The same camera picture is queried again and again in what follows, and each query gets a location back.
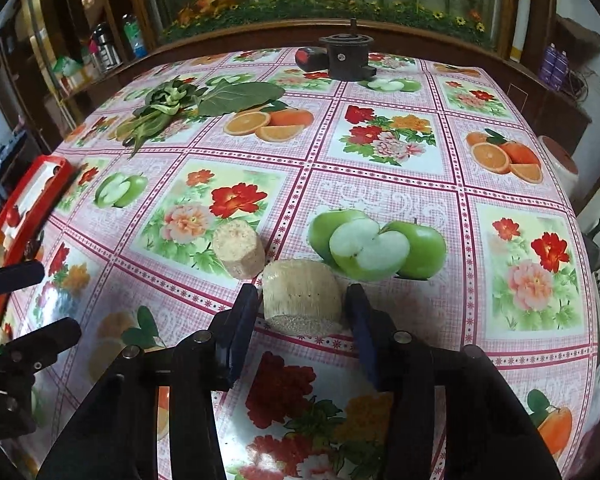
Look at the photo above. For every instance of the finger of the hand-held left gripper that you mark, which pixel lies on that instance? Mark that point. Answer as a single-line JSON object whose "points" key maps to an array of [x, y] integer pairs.
{"points": [[50, 337], [20, 275]]}

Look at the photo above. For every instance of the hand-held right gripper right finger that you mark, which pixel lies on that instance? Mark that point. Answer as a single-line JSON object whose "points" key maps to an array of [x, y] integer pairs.
{"points": [[364, 340]]}

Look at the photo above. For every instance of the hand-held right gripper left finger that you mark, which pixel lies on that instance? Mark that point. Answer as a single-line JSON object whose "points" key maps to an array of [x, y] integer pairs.
{"points": [[242, 330]]}

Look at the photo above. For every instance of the peeled sugarcane piece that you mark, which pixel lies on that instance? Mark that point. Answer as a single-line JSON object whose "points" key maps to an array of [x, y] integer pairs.
{"points": [[302, 295], [237, 250]]}

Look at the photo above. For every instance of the red-rimmed white foam tray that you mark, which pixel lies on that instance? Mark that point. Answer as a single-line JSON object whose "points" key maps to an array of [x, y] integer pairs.
{"points": [[45, 180]]}

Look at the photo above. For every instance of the floral fruit print tablecloth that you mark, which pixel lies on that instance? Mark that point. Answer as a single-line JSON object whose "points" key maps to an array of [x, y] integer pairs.
{"points": [[405, 195]]}

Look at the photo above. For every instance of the green plastic bag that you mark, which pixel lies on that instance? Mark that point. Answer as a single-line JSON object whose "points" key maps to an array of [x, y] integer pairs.
{"points": [[67, 67]]}

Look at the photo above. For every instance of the leafy green vegetables bunch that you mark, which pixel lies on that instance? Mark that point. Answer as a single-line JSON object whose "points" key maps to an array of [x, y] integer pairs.
{"points": [[165, 105]]}

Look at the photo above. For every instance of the pink bottle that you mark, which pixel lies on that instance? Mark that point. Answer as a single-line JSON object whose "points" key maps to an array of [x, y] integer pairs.
{"points": [[91, 51]]}

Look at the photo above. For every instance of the steel thermos flask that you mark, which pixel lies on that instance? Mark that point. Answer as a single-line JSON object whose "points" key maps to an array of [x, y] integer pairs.
{"points": [[105, 50]]}

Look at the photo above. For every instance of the wooden cabinet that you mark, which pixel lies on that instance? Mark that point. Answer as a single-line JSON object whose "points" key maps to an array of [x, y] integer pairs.
{"points": [[45, 20]]}

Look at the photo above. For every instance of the white brown ceramic jar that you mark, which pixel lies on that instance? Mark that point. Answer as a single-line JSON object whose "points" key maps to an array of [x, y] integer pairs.
{"points": [[560, 170]]}

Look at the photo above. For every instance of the green-capped plastic bottle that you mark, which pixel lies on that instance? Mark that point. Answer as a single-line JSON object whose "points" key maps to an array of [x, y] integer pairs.
{"points": [[135, 37]]}

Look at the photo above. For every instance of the black round metal device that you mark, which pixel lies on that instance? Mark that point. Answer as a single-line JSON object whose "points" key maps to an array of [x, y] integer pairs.
{"points": [[347, 60]]}

